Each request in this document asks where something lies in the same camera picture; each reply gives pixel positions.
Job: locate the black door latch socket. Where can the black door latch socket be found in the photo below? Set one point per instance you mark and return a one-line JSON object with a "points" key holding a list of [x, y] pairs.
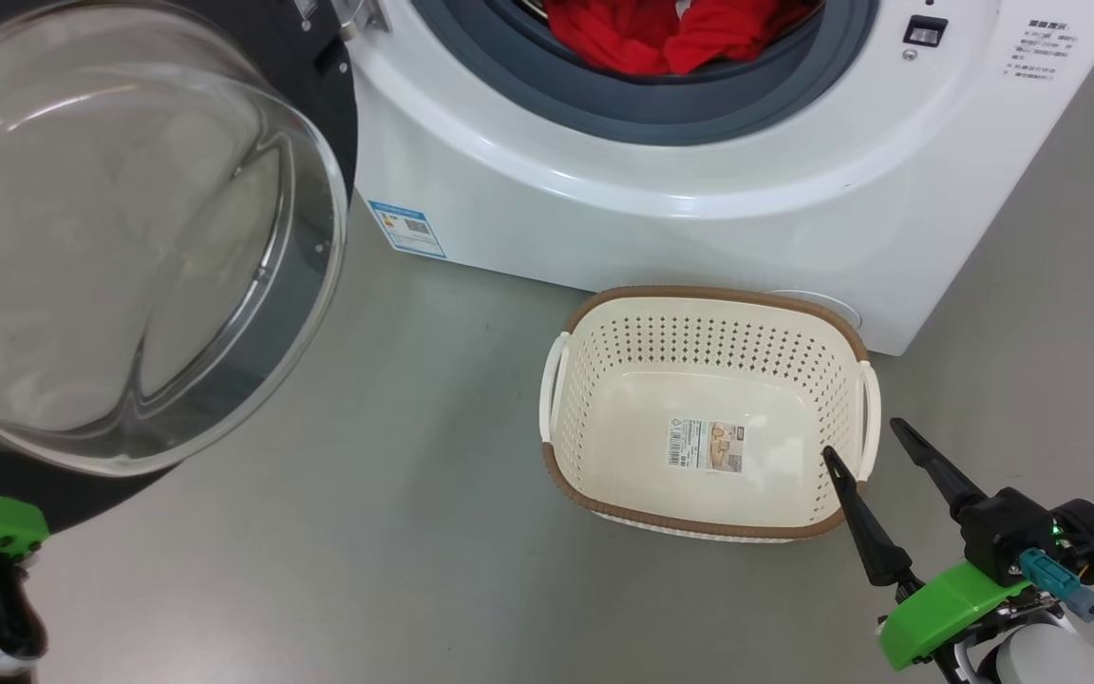
{"points": [[925, 32]]}

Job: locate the red and white garment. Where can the red and white garment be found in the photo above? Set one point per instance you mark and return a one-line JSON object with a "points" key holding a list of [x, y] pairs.
{"points": [[623, 38]]}

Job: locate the metal door hinge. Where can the metal door hinge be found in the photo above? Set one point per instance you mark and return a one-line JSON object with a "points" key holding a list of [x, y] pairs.
{"points": [[357, 14]]}

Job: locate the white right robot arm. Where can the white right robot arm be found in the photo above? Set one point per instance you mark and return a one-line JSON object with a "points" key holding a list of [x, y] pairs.
{"points": [[1041, 655]]}

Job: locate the black round machine door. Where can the black round machine door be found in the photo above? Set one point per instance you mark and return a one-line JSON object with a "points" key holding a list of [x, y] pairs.
{"points": [[129, 237]]}

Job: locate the cream perforated laundry basket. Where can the cream perforated laundry basket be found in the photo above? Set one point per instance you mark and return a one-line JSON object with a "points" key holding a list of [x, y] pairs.
{"points": [[699, 389]]}

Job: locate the small printed text label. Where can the small printed text label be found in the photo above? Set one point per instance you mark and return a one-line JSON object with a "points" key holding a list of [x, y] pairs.
{"points": [[1041, 47]]}

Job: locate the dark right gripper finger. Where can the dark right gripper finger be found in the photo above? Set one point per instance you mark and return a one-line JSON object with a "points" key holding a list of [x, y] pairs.
{"points": [[941, 470], [875, 541]]}

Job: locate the round white filter cover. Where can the round white filter cover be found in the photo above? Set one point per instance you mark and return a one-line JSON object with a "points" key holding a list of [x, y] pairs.
{"points": [[841, 312]]}

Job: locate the blue energy label sticker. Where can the blue energy label sticker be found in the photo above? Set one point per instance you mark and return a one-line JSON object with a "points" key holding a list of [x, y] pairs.
{"points": [[406, 228]]}

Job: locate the white printed barcode label sticker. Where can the white printed barcode label sticker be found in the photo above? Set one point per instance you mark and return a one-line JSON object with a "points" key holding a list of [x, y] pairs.
{"points": [[705, 445]]}

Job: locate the white front-load washing machine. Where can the white front-load washing machine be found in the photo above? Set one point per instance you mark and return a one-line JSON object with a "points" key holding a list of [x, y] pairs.
{"points": [[699, 237]]}

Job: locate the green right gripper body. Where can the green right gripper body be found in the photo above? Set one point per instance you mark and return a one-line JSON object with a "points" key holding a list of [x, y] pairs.
{"points": [[946, 608]]}

